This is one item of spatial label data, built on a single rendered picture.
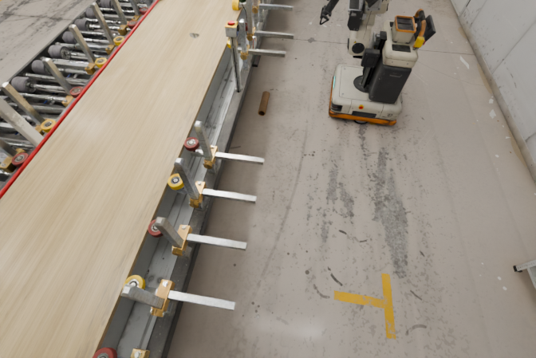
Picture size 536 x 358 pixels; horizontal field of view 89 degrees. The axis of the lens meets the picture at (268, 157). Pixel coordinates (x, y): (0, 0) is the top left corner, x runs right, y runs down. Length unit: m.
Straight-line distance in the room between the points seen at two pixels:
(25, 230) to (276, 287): 1.48
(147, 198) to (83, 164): 0.44
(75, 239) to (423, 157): 2.73
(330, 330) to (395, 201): 1.15
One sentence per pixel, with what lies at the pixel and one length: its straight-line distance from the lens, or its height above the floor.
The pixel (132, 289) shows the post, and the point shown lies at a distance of 1.08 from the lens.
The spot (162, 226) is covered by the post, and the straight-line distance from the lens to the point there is 1.15.
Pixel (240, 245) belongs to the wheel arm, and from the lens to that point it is 1.34.
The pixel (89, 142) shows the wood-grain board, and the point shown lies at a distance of 1.84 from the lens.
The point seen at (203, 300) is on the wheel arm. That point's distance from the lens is 1.33.
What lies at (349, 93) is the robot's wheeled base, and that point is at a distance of 2.86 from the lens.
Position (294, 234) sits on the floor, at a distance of 2.24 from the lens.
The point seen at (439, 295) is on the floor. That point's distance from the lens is 2.44.
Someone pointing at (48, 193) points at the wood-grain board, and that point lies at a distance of 1.75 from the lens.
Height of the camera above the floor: 2.11
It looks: 55 degrees down
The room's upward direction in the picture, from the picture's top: straight up
